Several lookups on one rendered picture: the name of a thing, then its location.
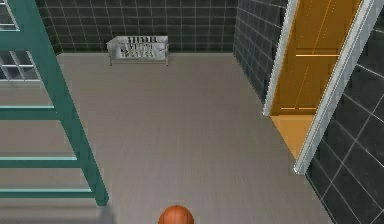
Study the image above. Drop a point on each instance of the orange room door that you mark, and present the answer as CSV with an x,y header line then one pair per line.
x,y
308,60

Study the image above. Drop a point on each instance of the green shelf rack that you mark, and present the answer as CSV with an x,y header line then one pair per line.
x,y
46,76

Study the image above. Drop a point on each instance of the orange basketball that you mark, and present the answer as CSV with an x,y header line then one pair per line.
x,y
176,216

